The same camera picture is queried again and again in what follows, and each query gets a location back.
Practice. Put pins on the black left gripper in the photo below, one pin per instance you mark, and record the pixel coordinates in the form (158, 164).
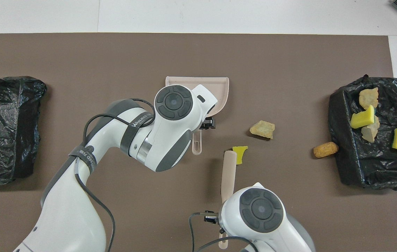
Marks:
(208, 121)

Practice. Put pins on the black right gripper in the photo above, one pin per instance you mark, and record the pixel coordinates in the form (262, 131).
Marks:
(212, 218)

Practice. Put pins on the small yellow green sponge piece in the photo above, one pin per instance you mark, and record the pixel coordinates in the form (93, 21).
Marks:
(242, 151)

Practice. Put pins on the beige plastic dustpan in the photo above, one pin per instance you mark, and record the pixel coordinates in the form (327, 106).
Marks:
(221, 87)

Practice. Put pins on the blocky yellow sponge piece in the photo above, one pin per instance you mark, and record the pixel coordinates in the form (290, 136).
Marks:
(362, 119)

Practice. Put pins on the beige foam chunk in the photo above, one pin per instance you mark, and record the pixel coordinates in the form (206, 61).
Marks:
(368, 97)
(370, 132)
(262, 129)

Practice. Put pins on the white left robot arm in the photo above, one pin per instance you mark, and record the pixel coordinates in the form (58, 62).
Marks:
(79, 210)

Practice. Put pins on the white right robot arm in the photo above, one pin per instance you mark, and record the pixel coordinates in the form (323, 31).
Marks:
(261, 210)

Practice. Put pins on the black bag-lined bin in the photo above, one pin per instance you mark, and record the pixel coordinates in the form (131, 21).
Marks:
(9, 140)
(376, 168)

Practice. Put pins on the orange-brown nugget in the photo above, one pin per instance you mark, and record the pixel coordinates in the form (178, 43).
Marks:
(325, 149)

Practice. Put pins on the large brown table mat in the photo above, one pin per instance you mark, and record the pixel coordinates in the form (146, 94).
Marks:
(79, 52)

